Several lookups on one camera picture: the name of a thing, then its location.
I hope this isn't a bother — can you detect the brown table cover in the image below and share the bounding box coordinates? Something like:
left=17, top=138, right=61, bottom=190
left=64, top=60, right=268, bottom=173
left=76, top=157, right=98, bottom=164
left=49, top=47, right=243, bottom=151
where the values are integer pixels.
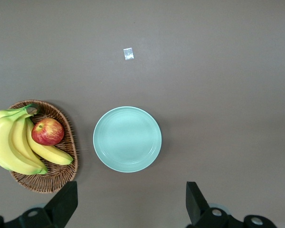
left=0, top=0, right=285, bottom=228

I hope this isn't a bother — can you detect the mint green round plate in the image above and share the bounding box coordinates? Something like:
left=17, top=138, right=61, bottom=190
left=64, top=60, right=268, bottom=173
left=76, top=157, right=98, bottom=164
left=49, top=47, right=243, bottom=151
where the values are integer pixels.
left=93, top=106, right=162, bottom=173

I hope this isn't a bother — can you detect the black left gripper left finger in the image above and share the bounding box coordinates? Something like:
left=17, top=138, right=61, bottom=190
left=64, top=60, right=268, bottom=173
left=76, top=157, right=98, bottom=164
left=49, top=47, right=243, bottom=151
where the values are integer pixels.
left=0, top=181, right=78, bottom=228

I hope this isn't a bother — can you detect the brown wicker basket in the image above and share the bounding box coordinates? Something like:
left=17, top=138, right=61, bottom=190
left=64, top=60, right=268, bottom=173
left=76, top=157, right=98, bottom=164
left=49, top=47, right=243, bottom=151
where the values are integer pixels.
left=7, top=99, right=79, bottom=194

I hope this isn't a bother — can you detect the red apple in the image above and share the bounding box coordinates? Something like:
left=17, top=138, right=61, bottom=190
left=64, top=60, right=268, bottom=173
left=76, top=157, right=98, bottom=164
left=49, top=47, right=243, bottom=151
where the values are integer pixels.
left=31, top=118, right=65, bottom=146

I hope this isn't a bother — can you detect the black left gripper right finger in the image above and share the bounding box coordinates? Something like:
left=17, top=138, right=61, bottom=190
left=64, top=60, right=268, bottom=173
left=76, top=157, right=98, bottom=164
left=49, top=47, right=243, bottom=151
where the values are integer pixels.
left=186, top=181, right=276, bottom=228

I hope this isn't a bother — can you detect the small clear tape piece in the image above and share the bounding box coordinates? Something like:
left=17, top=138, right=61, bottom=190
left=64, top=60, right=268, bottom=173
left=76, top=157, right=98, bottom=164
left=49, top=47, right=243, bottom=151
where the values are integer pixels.
left=123, top=47, right=135, bottom=61

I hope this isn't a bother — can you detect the yellow banana bunch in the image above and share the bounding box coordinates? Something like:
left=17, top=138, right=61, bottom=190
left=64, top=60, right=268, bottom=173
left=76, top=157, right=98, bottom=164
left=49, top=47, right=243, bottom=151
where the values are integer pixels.
left=0, top=104, right=74, bottom=176

